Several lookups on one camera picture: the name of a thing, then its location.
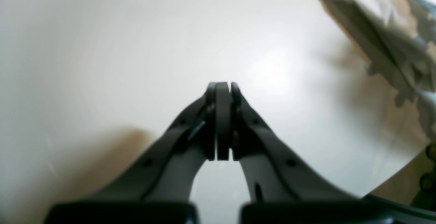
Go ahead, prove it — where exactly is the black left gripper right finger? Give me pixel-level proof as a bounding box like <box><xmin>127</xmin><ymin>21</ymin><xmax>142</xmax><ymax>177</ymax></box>
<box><xmin>223</xmin><ymin>82</ymin><xmax>435</xmax><ymax>224</ymax></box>

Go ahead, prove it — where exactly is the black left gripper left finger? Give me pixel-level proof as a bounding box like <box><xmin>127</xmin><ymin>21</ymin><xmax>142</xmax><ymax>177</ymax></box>
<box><xmin>45</xmin><ymin>82</ymin><xmax>220</xmax><ymax>224</ymax></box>

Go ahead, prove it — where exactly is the white printed T-shirt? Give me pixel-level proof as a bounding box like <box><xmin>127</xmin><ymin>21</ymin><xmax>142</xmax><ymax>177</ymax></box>
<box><xmin>320</xmin><ymin>0</ymin><xmax>435</xmax><ymax>140</ymax></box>

